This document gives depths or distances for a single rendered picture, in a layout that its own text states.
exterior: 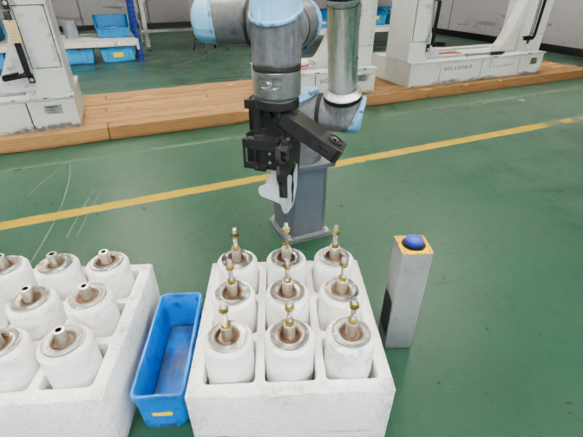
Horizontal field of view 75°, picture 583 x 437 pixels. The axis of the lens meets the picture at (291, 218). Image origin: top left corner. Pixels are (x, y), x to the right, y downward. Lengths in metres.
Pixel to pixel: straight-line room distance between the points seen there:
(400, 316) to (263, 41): 0.71
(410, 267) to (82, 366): 0.69
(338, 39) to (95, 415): 1.01
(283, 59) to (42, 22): 2.12
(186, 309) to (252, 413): 0.39
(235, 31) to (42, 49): 1.99
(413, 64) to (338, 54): 2.25
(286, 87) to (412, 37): 2.81
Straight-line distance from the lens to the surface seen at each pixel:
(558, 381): 1.19
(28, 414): 0.92
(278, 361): 0.75
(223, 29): 0.73
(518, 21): 4.32
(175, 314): 1.12
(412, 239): 0.89
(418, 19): 3.38
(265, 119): 0.64
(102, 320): 0.92
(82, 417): 0.90
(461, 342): 1.16
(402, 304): 0.98
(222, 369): 0.76
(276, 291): 0.83
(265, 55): 0.59
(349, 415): 0.84
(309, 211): 1.36
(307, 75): 2.87
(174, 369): 1.06
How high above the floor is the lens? 0.82
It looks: 32 degrees down
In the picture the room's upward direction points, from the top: straight up
